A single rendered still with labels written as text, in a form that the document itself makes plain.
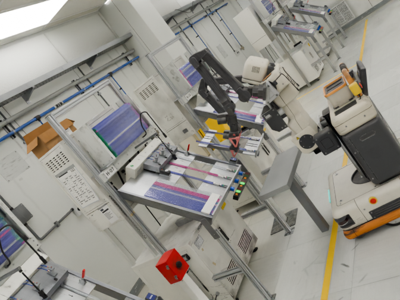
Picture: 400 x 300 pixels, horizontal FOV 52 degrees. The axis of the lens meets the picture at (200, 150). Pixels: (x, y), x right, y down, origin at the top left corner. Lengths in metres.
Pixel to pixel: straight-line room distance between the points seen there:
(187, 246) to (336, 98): 1.42
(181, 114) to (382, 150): 2.15
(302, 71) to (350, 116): 4.89
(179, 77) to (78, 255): 2.04
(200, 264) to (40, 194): 2.00
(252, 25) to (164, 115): 3.55
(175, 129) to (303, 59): 3.64
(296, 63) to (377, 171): 4.86
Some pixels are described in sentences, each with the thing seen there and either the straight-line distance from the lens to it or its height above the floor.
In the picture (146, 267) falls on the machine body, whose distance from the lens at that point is 3.36.
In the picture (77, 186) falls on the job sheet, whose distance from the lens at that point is 3.18.
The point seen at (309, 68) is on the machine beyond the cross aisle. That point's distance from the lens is 7.42.
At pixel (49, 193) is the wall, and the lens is 4.48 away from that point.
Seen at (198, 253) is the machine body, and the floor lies 0.51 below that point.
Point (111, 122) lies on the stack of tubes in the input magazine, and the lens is 3.16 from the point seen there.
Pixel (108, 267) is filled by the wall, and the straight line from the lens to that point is 4.59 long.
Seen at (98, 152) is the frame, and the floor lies 1.50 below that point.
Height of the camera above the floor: 1.61
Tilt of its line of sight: 11 degrees down
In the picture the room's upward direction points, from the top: 38 degrees counter-clockwise
